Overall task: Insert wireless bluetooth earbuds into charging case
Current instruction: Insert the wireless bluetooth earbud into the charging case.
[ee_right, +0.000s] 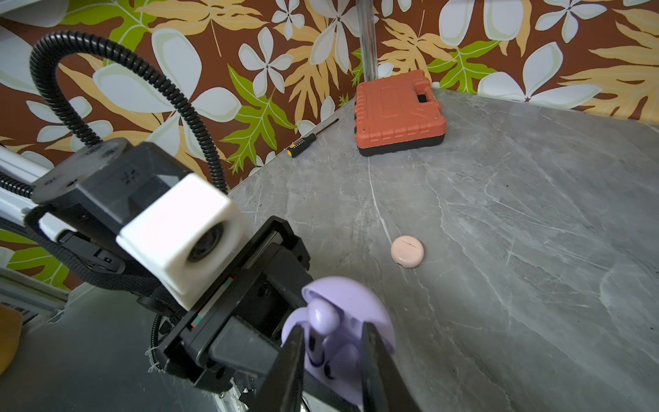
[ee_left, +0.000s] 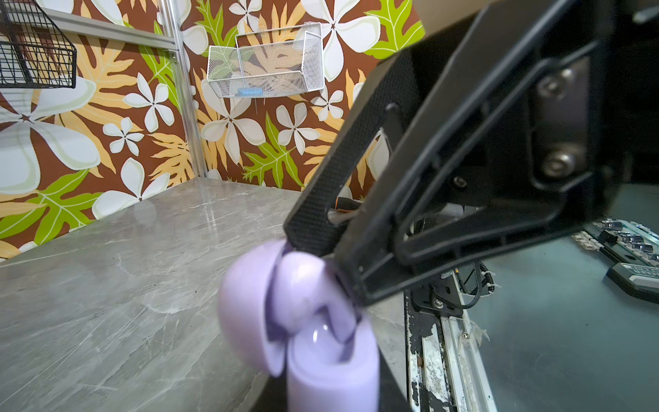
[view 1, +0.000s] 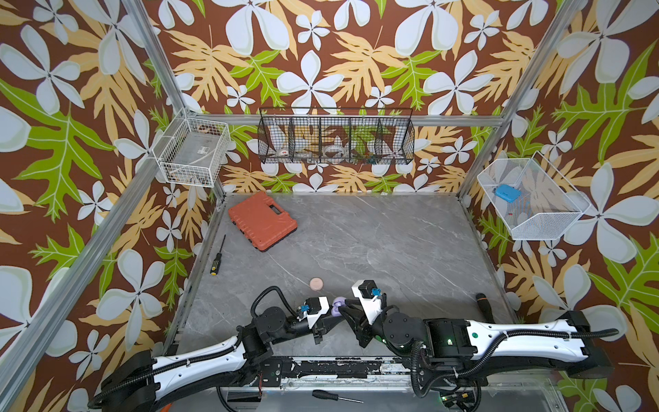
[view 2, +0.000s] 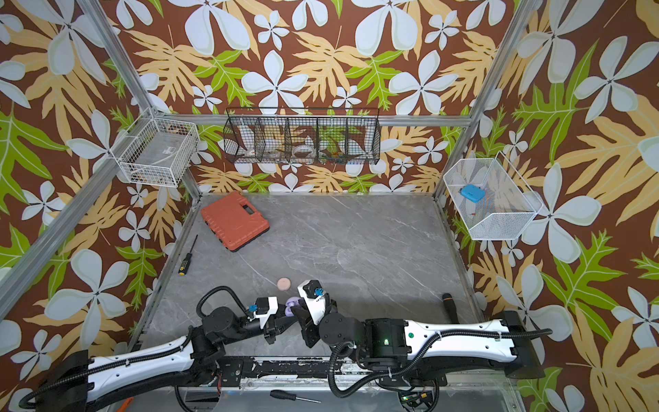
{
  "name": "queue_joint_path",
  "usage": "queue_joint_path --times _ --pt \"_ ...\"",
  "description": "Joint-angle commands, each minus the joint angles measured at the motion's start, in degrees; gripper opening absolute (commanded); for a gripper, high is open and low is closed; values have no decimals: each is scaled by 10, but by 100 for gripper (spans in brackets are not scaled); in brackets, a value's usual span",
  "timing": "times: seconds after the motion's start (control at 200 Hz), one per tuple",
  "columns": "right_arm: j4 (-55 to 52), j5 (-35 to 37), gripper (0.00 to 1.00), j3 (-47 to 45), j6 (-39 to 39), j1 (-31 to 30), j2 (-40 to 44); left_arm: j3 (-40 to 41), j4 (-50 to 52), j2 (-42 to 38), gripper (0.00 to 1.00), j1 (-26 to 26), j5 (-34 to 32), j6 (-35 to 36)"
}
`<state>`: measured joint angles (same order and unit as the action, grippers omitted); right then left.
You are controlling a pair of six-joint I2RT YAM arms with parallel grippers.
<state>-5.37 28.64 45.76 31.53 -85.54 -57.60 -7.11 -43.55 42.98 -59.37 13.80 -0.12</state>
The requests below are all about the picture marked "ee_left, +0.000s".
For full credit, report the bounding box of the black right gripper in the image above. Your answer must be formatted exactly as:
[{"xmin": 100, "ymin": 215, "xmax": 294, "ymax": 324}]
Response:
[{"xmin": 614, "ymin": 1, "xmax": 658, "ymax": 185}]

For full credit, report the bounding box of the white mesh basket right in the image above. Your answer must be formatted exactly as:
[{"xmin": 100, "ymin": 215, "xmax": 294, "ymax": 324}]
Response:
[{"xmin": 207, "ymin": 22, "xmax": 325, "ymax": 99}]

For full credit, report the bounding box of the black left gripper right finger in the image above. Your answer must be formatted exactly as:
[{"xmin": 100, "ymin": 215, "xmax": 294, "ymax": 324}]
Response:
[{"xmin": 379, "ymin": 355, "xmax": 411, "ymax": 412}]

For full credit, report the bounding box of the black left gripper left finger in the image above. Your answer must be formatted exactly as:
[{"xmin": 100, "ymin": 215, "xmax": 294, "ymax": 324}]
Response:
[{"xmin": 250, "ymin": 374, "xmax": 288, "ymax": 412}]

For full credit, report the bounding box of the blue case in basket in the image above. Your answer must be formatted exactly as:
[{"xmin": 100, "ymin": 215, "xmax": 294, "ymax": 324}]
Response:
[{"xmin": 237, "ymin": 87, "xmax": 264, "ymax": 98}]

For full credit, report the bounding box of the aluminium frame post right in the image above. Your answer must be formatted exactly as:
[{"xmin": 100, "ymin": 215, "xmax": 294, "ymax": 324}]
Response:
[{"xmin": 159, "ymin": 0, "xmax": 208, "ymax": 178}]

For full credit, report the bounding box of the black wire basket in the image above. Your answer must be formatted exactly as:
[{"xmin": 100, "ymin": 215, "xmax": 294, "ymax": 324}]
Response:
[{"xmin": 1, "ymin": 1, "xmax": 77, "ymax": 89}]

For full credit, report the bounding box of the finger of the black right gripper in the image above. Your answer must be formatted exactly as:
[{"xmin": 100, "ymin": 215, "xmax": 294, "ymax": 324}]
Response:
[{"xmin": 284, "ymin": 1, "xmax": 626, "ymax": 306}]

